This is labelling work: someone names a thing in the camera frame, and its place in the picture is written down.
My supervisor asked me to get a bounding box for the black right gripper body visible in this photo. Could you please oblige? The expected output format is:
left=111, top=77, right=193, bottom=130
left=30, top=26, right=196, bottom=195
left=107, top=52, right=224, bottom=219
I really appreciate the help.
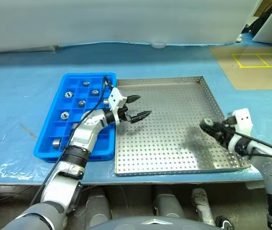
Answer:
left=216, top=116, right=237, bottom=149

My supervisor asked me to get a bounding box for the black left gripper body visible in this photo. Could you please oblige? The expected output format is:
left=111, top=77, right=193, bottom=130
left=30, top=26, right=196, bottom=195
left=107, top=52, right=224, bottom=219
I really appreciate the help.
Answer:
left=118, top=103, right=134, bottom=123

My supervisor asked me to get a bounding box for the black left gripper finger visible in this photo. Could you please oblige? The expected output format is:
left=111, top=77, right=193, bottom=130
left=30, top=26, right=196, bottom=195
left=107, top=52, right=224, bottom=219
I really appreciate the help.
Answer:
left=126, top=94, right=142, bottom=105
left=130, top=110, right=153, bottom=123

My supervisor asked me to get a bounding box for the blue plastic compartment tray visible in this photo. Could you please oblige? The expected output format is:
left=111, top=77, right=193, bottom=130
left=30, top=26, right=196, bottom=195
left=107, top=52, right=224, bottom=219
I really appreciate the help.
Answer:
left=34, top=72, right=118, bottom=163

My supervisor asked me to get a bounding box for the perforated metal tray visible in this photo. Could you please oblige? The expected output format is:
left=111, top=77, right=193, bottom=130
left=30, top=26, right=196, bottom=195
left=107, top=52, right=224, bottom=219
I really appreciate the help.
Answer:
left=113, top=76, right=251, bottom=177

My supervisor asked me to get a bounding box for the brown cardboard sheet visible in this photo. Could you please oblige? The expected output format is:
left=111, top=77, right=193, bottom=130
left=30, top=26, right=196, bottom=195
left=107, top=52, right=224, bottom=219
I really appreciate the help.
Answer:
left=209, top=46, right=272, bottom=91

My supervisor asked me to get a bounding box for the white scuffed rounded shape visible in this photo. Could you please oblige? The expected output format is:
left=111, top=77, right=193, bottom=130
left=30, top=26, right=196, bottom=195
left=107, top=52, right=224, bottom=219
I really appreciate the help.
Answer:
left=191, top=188, right=215, bottom=226

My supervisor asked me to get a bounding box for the white backdrop board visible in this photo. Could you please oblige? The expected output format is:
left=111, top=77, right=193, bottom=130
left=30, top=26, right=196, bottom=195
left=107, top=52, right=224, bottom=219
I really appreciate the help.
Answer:
left=0, top=0, right=263, bottom=55

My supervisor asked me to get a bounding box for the grey rounded shape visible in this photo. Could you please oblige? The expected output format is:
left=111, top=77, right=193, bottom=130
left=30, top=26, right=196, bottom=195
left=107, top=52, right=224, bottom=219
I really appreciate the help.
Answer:
left=155, top=185, right=186, bottom=219
left=85, top=186, right=112, bottom=227

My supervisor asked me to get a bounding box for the black shoe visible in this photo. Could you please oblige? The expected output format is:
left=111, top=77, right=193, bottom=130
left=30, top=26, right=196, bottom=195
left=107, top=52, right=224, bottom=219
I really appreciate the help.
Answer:
left=216, top=215, right=235, bottom=230

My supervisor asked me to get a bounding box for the grey robot torso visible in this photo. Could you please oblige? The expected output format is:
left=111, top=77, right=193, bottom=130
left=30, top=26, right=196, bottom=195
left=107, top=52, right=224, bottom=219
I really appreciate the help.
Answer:
left=88, top=215, right=213, bottom=230

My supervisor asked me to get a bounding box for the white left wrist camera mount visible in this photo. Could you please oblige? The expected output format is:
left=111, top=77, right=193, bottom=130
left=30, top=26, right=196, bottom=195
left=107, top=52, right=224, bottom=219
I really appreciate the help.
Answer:
left=108, top=87, right=128, bottom=125

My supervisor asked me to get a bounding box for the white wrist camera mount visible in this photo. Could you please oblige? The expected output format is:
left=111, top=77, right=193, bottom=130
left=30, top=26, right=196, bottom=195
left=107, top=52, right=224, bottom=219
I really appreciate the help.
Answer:
left=108, top=87, right=128, bottom=125
left=229, top=108, right=254, bottom=154

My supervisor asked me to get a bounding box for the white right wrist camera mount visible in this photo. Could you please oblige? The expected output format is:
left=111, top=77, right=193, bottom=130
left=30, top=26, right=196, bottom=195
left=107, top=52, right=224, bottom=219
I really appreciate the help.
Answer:
left=229, top=108, right=254, bottom=154

